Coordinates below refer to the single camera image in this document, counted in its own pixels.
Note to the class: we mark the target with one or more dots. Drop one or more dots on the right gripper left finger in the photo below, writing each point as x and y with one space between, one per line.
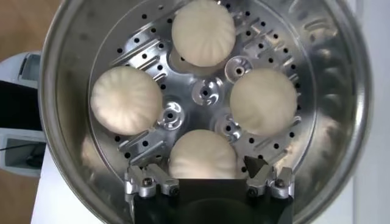
146 182

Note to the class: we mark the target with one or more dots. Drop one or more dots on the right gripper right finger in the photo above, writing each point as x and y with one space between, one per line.
274 182

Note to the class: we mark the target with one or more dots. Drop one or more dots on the white steamed baozi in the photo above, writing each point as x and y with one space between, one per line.
203 33
126 100
263 102
202 155

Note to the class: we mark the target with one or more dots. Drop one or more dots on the white black robot base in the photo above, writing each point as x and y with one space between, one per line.
18 106

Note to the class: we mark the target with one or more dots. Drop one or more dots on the stainless steel steamer basket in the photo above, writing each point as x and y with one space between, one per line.
335 91

